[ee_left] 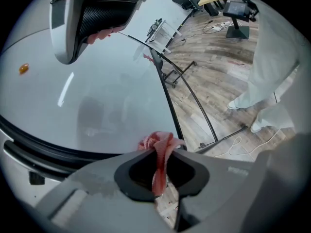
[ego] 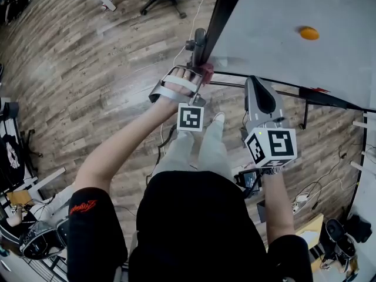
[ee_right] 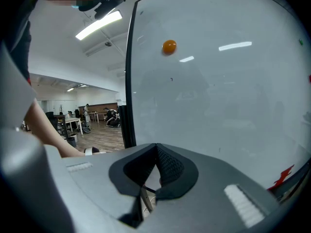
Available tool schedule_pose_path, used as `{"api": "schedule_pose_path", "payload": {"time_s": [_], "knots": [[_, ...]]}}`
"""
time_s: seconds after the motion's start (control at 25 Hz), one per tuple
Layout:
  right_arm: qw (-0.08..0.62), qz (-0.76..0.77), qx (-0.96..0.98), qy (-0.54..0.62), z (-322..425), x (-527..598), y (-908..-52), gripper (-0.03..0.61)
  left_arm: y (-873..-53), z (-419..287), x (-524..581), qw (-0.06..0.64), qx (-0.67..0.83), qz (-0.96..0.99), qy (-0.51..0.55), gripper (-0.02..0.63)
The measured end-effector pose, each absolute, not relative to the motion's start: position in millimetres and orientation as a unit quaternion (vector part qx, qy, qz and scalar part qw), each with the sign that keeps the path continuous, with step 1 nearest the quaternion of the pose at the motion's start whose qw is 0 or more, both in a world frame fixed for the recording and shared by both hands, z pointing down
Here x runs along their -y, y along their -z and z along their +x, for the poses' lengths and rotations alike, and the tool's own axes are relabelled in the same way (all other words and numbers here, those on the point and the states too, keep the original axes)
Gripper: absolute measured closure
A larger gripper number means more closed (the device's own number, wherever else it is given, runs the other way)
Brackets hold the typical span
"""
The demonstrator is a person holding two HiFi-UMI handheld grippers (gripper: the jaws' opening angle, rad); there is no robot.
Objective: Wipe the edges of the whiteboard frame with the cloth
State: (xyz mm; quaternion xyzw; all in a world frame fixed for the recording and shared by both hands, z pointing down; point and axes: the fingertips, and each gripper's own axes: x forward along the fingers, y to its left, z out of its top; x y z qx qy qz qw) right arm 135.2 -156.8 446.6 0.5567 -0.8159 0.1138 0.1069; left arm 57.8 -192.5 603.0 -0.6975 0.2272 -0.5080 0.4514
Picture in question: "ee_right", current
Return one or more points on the round ceiling sensor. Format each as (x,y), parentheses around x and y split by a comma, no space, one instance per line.
(108,44)

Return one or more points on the red lightning-shaped magnet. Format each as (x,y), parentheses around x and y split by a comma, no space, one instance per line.
(281,178)

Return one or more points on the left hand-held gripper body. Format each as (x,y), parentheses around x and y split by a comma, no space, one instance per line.
(93,150)

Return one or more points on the white whiteboard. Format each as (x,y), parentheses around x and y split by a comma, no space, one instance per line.
(218,105)

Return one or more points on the person's black shirt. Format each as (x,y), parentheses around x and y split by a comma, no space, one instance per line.
(22,52)

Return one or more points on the person's left forearm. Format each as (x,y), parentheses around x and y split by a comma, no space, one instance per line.
(43,130)

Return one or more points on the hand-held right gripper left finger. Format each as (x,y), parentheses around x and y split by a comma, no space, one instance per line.
(97,190)

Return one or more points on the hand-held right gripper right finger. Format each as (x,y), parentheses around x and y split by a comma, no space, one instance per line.
(206,203)

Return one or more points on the orange round magnet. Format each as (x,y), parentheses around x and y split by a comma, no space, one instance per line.
(169,46)

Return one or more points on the green round magnet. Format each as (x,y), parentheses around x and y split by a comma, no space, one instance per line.
(301,42)

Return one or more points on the long ceiling light panel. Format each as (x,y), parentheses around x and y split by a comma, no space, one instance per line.
(98,25)

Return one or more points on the black head-mounted camera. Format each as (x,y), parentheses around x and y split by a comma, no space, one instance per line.
(109,6)

